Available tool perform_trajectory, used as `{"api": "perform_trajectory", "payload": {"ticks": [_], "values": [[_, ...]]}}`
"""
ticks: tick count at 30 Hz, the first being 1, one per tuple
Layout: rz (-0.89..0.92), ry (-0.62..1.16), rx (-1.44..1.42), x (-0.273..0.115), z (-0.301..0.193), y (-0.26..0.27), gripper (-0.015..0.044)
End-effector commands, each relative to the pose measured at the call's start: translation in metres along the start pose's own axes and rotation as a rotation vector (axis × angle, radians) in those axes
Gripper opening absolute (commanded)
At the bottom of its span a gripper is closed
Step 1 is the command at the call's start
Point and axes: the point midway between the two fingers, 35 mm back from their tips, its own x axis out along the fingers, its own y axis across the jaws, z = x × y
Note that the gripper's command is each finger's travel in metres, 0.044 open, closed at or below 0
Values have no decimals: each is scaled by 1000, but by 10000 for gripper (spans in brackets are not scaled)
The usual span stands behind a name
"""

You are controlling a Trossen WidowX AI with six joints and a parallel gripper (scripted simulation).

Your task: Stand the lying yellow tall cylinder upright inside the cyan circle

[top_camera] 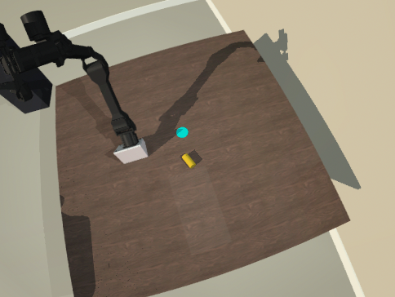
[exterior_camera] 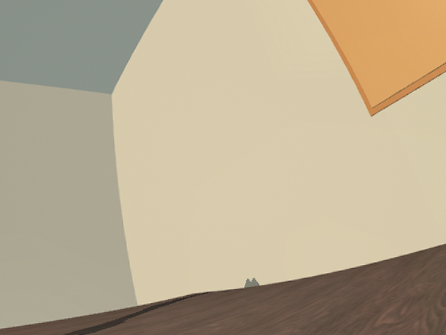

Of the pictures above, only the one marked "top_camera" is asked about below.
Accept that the cyan circle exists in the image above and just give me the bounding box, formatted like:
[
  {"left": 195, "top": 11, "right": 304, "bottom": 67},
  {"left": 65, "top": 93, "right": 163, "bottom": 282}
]
[{"left": 176, "top": 127, "right": 189, "bottom": 138}]

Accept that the yellow tall cylinder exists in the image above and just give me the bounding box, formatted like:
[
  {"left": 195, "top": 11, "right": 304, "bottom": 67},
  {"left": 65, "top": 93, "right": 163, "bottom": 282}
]
[{"left": 182, "top": 153, "right": 196, "bottom": 168}]

